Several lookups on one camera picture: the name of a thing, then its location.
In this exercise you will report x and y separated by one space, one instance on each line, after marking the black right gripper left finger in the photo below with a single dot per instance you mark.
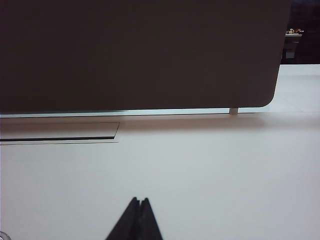
126 225

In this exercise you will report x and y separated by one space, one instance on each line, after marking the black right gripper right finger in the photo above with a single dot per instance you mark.
150 225

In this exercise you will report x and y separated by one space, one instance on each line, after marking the brown desk partition panel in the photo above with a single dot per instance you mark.
140 55

